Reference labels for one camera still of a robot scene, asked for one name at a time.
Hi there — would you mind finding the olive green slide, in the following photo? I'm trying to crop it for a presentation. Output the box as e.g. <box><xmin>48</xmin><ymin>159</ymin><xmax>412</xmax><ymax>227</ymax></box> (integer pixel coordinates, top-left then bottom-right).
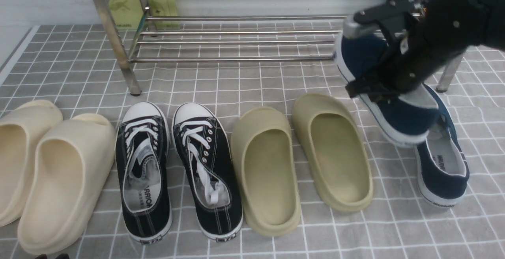
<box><xmin>292</xmin><ymin>93</ymin><xmax>373</xmax><ymax>212</ymax></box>
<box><xmin>230</xmin><ymin>107</ymin><xmax>301</xmax><ymax>237</ymax></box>

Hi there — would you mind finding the cream slide, left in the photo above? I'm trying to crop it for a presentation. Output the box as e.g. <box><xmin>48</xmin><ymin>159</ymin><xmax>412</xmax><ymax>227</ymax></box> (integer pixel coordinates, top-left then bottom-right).
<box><xmin>0</xmin><ymin>99</ymin><xmax>63</xmax><ymax>227</ymax></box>

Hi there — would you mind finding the olive green slide, left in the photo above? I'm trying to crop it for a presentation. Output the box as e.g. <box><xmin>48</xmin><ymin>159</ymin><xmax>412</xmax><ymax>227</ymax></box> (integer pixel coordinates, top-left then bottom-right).
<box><xmin>230</xmin><ymin>107</ymin><xmax>301</xmax><ymax>237</ymax></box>

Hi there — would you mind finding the olive green slide, right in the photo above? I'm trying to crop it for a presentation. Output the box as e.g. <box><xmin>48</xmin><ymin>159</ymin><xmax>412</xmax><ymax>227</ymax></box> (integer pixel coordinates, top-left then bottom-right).
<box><xmin>292</xmin><ymin>93</ymin><xmax>373</xmax><ymax>212</ymax></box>

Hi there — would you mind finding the cream slide, right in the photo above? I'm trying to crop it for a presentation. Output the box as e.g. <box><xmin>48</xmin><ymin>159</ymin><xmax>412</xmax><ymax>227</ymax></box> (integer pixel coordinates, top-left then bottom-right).
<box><xmin>17</xmin><ymin>113</ymin><xmax>116</xmax><ymax>255</ymax></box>

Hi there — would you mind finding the grey checked floor mat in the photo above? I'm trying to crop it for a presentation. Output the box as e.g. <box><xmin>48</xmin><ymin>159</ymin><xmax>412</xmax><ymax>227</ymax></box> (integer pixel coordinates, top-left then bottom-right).
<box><xmin>0</xmin><ymin>21</ymin><xmax>505</xmax><ymax>259</ymax></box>

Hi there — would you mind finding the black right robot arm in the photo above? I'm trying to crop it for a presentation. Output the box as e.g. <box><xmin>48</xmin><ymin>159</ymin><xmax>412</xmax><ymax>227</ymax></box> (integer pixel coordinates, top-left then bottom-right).
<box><xmin>335</xmin><ymin>0</ymin><xmax>504</xmax><ymax>102</ymax></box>

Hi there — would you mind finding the black canvas sneaker, left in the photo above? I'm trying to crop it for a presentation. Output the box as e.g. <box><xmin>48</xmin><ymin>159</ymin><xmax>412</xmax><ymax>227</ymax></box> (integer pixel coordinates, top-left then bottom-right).
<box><xmin>115</xmin><ymin>102</ymin><xmax>172</xmax><ymax>245</ymax></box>

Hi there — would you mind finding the yellow-green box behind rack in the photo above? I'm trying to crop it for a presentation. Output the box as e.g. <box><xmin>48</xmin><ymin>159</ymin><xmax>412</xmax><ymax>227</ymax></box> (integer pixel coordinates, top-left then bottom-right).
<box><xmin>108</xmin><ymin>0</ymin><xmax>179</xmax><ymax>30</ymax></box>

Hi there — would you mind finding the black canvas sneaker, right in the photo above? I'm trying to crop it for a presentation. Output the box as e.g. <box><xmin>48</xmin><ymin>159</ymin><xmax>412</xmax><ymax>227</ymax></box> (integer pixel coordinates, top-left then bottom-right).
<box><xmin>171</xmin><ymin>102</ymin><xmax>244</xmax><ymax>242</ymax></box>

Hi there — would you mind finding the navy slip-on shoe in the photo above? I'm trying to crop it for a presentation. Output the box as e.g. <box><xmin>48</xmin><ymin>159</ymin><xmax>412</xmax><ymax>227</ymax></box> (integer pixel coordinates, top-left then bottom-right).
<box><xmin>334</xmin><ymin>34</ymin><xmax>440</xmax><ymax>147</ymax></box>
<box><xmin>414</xmin><ymin>86</ymin><xmax>469</xmax><ymax>208</ymax></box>

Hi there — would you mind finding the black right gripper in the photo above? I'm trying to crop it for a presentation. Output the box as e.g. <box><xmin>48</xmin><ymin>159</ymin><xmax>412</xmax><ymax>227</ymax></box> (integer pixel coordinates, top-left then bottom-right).
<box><xmin>342</xmin><ymin>0</ymin><xmax>466</xmax><ymax>102</ymax></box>

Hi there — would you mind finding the black canvas sneaker, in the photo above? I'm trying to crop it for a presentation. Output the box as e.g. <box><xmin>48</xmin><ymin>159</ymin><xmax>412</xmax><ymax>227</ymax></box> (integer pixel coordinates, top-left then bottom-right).
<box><xmin>171</xmin><ymin>102</ymin><xmax>244</xmax><ymax>242</ymax></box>
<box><xmin>115</xmin><ymin>102</ymin><xmax>172</xmax><ymax>245</ymax></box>

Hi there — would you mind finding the cream slide, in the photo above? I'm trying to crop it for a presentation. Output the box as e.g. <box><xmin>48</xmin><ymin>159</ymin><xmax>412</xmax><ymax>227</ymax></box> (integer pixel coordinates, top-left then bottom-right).
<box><xmin>0</xmin><ymin>99</ymin><xmax>63</xmax><ymax>227</ymax></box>
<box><xmin>17</xmin><ymin>113</ymin><xmax>116</xmax><ymax>255</ymax></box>

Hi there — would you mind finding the stainless steel shoe rack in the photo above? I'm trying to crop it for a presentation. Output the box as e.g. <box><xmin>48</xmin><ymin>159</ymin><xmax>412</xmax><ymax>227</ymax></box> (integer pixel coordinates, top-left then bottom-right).
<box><xmin>83</xmin><ymin>0</ymin><xmax>480</xmax><ymax>96</ymax></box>

